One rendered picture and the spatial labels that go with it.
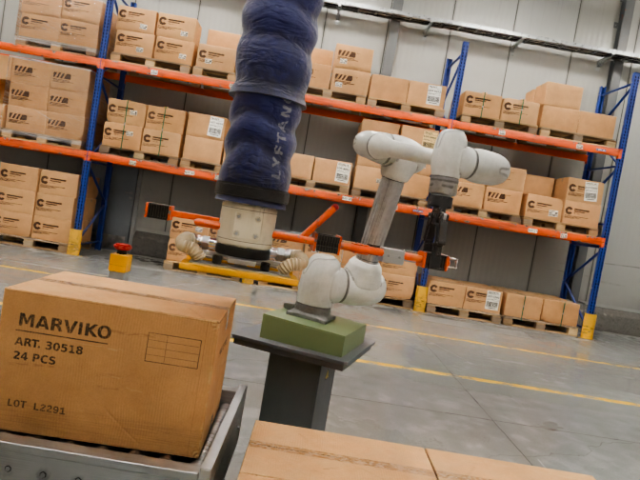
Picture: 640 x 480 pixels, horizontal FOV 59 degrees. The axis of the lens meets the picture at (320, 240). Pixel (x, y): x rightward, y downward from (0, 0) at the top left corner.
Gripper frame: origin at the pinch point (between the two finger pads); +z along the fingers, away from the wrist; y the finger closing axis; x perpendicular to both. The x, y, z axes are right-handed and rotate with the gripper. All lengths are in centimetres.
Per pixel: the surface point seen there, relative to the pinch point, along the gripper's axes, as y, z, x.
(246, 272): 15, 12, -58
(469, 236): -804, -9, 333
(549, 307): -667, 80, 430
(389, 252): 3.7, 0.3, -14.8
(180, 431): 17, 59, -69
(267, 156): 11, -22, -57
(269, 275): 15, 12, -51
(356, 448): -4, 66, -12
